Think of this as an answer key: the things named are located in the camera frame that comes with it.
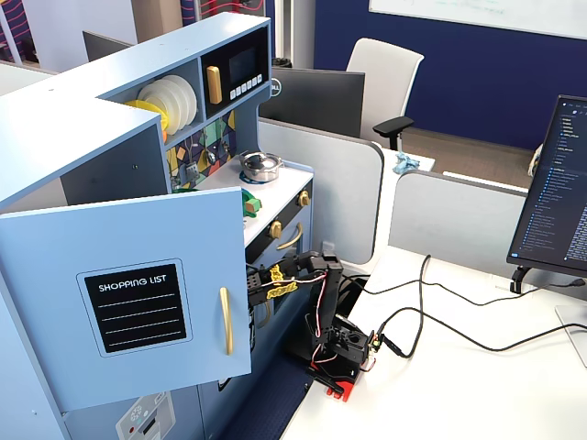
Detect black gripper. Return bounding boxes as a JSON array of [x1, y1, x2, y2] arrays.
[[246, 266, 277, 307]]

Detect light blue cabinet door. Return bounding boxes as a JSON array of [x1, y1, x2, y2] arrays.
[[0, 185, 254, 413]]

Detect green toy container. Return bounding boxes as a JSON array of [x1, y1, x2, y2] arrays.
[[240, 187, 263, 219]]

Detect silver toy pot with lid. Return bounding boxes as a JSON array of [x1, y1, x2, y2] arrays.
[[238, 150, 284, 184]]

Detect grey desk partition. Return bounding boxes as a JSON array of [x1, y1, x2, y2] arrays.
[[386, 170, 529, 279], [256, 115, 386, 265]]

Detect grey toy spatula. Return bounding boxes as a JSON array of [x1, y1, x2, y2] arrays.
[[183, 141, 201, 182]]

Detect ice dispenser sticker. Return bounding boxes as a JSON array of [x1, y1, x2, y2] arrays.
[[114, 390, 177, 440]]

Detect blue crumpled cloth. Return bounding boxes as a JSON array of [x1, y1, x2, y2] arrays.
[[391, 151, 421, 176]]

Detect white toy plate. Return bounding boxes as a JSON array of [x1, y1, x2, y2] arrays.
[[181, 77, 200, 129], [137, 80, 173, 116], [158, 75, 192, 134]]

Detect black Dell monitor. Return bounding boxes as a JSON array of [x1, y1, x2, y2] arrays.
[[258, 67, 367, 139]]

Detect light blue toy kitchen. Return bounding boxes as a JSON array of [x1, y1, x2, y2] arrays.
[[0, 11, 316, 440]]

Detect yellow toy plate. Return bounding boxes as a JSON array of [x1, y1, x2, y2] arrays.
[[122, 97, 169, 126]]

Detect black toy microwave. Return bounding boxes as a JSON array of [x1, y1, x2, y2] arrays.
[[201, 26, 271, 119]]

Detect white office chair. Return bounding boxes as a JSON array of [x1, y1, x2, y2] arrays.
[[345, 37, 426, 150]]

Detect black monitor stand clamp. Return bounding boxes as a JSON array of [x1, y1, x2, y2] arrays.
[[509, 265, 545, 295]]

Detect black monitor without logo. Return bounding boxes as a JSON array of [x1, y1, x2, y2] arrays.
[[82, 29, 137, 63]]

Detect monitor showing code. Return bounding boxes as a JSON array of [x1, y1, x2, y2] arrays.
[[504, 93, 587, 279]]

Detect white whiteboard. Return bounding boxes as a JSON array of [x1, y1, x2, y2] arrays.
[[368, 0, 587, 42]]

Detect gold lower door handle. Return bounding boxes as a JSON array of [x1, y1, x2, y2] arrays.
[[255, 297, 272, 329]]

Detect gold cabinet door handle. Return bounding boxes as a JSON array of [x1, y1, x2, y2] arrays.
[[217, 286, 236, 357]]

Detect gold oven handle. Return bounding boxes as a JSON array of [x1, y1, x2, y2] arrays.
[[275, 222, 305, 251]]

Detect red white servo wires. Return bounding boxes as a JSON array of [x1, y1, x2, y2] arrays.
[[304, 269, 332, 364]]

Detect red robot base mount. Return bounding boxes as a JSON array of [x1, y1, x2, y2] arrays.
[[304, 361, 369, 404]]

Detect thin black usb cable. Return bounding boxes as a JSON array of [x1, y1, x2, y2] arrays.
[[341, 254, 587, 357]]

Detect thick black power cable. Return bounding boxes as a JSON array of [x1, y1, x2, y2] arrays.
[[375, 307, 587, 359]]

